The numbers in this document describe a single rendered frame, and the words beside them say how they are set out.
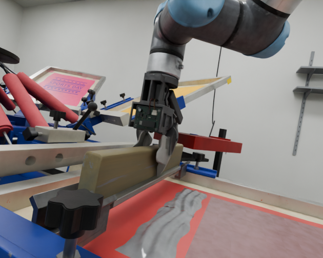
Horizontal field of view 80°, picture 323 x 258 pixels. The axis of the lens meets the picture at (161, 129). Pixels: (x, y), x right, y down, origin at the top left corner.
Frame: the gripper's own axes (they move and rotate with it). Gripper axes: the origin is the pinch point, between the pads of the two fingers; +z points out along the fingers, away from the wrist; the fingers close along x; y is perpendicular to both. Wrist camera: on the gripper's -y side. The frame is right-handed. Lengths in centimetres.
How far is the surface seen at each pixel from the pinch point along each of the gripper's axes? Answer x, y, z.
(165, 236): 9.1, 11.0, 7.4
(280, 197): 31.5, -25.6, 5.0
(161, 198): 2.2, -4.6, 7.8
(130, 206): -1.1, 4.8, 7.9
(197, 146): -6, -89, -1
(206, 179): 9.9, -25.6, 5.3
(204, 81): -13, -106, -50
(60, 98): -121, -74, -19
